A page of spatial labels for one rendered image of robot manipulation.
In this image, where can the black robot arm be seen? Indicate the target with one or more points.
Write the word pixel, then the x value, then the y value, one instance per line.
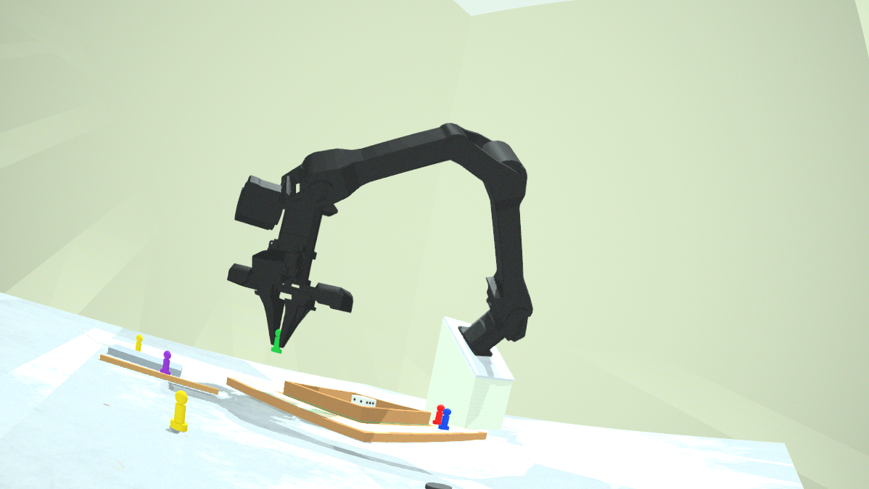
pixel 329 176

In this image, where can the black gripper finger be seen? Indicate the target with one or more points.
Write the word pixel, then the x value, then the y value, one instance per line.
pixel 294 314
pixel 274 308

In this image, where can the tan wooden flat bar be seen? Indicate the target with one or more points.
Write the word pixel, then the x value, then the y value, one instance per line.
pixel 158 374

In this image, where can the purple game pawn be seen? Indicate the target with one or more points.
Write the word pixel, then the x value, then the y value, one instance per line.
pixel 166 362

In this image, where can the green pawn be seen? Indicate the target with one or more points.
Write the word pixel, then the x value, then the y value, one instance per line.
pixel 276 347

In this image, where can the white die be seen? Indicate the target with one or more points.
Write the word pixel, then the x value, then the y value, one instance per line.
pixel 363 401

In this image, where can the red pawn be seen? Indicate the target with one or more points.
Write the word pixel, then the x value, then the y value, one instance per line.
pixel 439 414

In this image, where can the blue pawn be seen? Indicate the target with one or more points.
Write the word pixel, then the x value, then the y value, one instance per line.
pixel 445 419

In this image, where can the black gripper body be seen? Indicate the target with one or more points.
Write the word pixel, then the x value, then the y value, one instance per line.
pixel 336 297

